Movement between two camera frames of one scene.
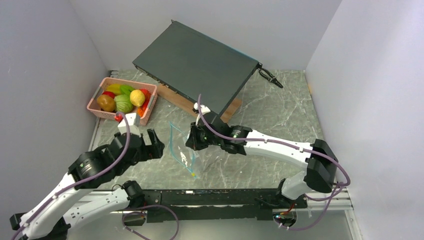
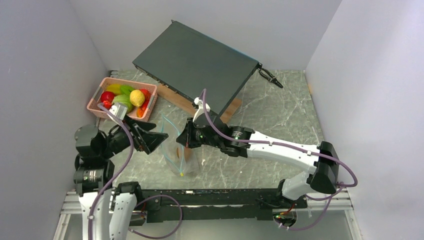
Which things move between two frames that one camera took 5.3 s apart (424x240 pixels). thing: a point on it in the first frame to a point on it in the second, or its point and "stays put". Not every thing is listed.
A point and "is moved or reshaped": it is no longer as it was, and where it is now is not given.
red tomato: [147, 94] stays put
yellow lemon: [137, 97] stays put
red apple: [109, 93] stays put
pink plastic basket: [93, 107] stays put
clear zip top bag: [184, 154] is moved or reshaped
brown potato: [106, 102] to [183, 153]
